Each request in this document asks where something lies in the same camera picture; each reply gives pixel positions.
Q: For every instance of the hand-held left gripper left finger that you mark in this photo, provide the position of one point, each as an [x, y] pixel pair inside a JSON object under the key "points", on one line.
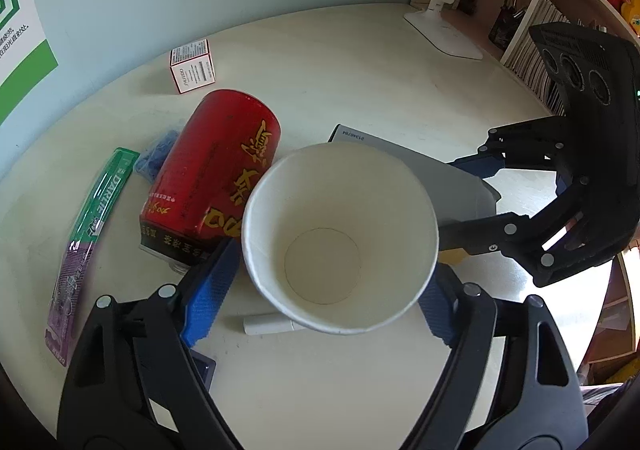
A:
{"points": [[211, 294]]}

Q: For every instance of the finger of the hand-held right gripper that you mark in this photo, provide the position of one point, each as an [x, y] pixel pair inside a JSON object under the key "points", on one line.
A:
{"points": [[475, 164], [480, 235]]}

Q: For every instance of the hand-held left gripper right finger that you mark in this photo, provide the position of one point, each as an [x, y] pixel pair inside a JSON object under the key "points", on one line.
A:
{"points": [[441, 317]]}

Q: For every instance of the grey box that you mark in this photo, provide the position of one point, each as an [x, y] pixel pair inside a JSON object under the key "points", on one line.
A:
{"points": [[450, 190]]}

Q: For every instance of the white stick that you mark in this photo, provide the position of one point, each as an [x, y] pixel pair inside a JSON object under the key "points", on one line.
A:
{"points": [[265, 324]]}

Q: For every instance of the white paper cup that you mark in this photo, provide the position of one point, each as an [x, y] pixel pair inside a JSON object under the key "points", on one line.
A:
{"points": [[320, 210]]}

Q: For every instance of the red drink can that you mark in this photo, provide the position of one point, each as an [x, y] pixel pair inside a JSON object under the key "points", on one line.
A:
{"points": [[210, 154]]}

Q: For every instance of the green purple toothbrush package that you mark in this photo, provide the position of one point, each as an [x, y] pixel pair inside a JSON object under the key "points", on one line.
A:
{"points": [[100, 200]]}

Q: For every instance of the small yellow object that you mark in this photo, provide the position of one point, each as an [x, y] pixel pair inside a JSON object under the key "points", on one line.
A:
{"points": [[452, 257]]}

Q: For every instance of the row of thin booklets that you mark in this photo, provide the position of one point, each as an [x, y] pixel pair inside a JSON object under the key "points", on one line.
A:
{"points": [[530, 59]]}

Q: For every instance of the yellow toy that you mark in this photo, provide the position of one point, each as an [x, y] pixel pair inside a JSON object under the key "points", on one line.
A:
{"points": [[632, 12]]}

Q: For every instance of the dark pen holder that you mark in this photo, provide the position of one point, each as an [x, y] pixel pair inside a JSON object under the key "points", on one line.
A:
{"points": [[505, 27]]}

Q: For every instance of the crumpled blue wrapper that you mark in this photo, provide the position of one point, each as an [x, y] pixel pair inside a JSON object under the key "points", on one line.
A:
{"points": [[155, 154]]}

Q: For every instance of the small white carton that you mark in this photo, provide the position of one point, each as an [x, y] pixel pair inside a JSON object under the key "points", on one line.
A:
{"points": [[192, 69]]}

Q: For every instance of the green white wall poster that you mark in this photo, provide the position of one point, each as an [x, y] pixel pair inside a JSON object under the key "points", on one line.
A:
{"points": [[25, 64]]}

